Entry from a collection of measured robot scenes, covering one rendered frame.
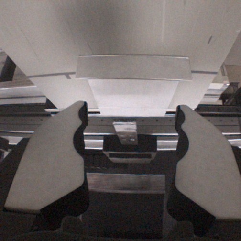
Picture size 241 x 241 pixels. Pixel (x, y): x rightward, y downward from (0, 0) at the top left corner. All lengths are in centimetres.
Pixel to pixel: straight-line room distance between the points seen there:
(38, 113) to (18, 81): 29
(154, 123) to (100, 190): 30
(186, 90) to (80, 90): 11
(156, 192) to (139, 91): 12
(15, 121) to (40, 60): 46
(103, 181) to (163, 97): 12
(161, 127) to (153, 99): 28
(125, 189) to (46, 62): 17
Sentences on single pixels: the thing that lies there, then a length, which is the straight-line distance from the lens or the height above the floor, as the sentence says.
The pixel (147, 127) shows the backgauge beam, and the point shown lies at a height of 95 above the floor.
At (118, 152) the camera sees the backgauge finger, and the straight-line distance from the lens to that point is 43.
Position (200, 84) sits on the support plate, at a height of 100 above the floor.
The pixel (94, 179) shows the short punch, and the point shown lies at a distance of 25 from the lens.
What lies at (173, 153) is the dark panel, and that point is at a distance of 77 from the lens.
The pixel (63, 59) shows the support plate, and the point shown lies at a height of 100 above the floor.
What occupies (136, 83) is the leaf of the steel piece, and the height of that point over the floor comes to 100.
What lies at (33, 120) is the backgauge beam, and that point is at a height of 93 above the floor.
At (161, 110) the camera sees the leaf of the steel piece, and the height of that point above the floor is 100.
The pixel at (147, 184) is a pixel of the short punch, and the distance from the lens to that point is 24.
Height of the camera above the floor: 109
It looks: 19 degrees down
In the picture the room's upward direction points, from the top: 178 degrees counter-clockwise
